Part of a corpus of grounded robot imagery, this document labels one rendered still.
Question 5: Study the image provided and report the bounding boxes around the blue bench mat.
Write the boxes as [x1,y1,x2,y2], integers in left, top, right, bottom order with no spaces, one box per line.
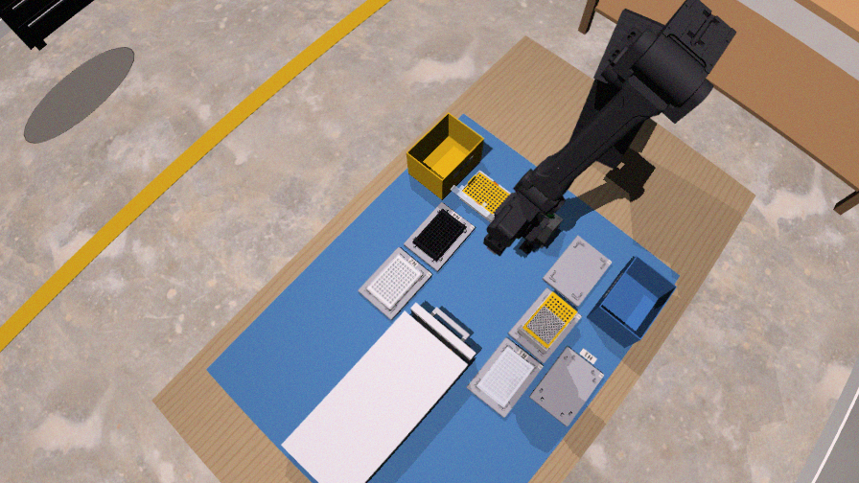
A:
[206,169,680,483]

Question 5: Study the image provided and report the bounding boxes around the white label plate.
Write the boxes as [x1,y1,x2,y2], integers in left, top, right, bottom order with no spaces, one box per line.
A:
[580,348,597,364]

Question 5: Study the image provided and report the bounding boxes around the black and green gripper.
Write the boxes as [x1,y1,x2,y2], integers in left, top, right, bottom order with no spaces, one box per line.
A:
[494,193,549,243]

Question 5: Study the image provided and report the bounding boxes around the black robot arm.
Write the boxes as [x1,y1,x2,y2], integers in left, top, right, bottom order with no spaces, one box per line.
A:
[483,0,736,256]

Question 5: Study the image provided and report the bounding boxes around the blue bin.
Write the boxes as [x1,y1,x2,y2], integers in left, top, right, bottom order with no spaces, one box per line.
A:
[587,255,676,348]

